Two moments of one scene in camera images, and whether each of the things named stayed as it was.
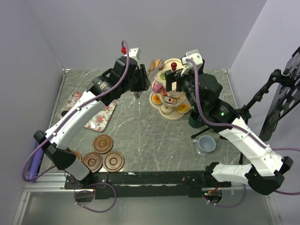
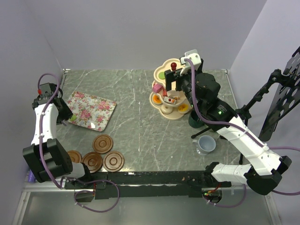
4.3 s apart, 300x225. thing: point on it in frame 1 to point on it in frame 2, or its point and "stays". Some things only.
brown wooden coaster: (93, 161) stays
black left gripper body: (138, 83) to (64, 112)
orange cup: (156, 99) stays
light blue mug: (205, 144) stays
